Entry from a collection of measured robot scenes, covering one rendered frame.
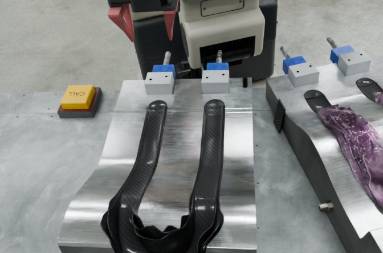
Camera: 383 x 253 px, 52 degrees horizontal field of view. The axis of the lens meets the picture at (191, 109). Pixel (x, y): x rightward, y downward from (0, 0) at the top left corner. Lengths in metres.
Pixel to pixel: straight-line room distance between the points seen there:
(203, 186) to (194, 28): 0.59
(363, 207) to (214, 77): 0.34
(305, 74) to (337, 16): 1.87
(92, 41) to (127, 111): 1.92
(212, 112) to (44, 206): 0.35
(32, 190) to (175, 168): 0.30
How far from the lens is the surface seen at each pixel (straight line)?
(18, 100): 1.02
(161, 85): 0.75
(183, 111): 0.72
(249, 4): 1.13
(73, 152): 0.84
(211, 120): 0.71
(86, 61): 2.49
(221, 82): 0.73
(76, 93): 0.91
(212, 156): 0.66
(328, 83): 0.83
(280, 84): 0.82
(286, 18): 2.62
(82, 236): 0.56
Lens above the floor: 1.40
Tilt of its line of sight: 44 degrees down
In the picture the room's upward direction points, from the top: 9 degrees counter-clockwise
